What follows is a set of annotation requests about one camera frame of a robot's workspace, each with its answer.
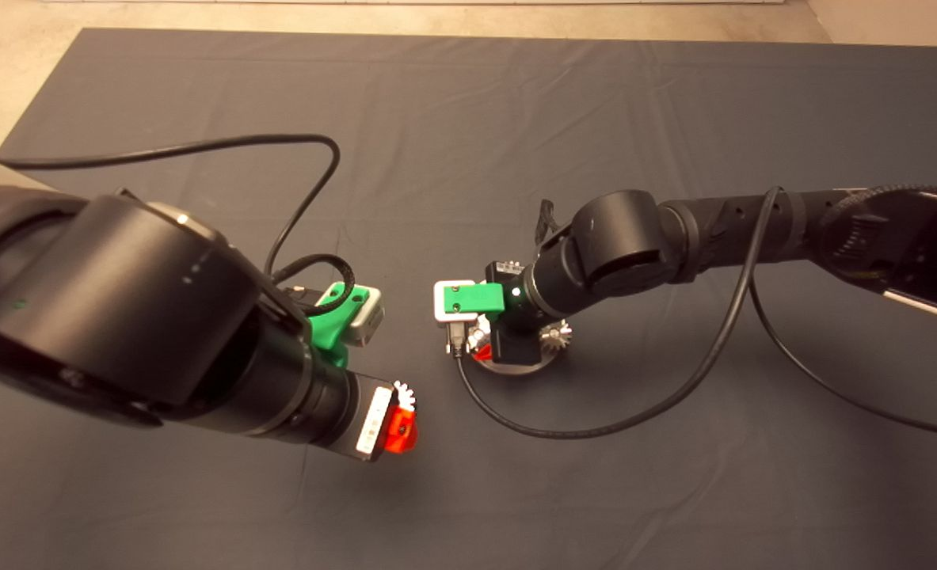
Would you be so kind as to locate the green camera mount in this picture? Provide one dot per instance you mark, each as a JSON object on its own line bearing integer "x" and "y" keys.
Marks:
{"x": 472, "y": 299}
{"x": 327, "y": 332}

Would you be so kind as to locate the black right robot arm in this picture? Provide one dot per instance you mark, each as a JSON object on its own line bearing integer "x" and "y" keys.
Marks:
{"x": 634, "y": 245}

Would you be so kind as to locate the green left camera mount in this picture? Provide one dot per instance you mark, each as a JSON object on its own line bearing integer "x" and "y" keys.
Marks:
{"x": 327, "y": 332}

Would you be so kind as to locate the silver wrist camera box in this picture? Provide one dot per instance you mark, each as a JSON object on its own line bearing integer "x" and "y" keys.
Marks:
{"x": 438, "y": 305}
{"x": 371, "y": 321}

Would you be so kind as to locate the small dark steel gear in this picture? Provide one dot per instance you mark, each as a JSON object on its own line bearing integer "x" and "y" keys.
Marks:
{"x": 476, "y": 336}

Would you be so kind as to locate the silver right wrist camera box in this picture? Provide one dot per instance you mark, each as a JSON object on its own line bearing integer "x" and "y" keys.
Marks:
{"x": 438, "y": 305}

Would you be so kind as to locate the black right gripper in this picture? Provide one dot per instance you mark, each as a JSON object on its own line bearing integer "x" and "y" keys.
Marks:
{"x": 516, "y": 348}

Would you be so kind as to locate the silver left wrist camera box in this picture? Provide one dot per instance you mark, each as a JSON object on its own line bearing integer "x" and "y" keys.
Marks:
{"x": 371, "y": 321}

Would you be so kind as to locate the dark grey table cloth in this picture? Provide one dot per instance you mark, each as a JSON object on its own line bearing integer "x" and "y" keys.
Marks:
{"x": 516, "y": 119}

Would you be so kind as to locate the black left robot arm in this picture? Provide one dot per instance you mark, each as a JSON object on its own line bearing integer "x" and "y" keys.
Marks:
{"x": 119, "y": 301}

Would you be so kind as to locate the round metal plate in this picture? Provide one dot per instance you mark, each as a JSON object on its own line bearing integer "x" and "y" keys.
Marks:
{"x": 516, "y": 370}

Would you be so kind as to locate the green right camera mount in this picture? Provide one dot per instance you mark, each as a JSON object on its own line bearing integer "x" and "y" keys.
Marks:
{"x": 472, "y": 299}

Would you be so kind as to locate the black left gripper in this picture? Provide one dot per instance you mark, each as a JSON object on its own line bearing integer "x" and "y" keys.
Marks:
{"x": 373, "y": 419}

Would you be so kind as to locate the large steel gear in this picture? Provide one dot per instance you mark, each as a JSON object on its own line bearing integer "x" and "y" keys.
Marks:
{"x": 405, "y": 393}

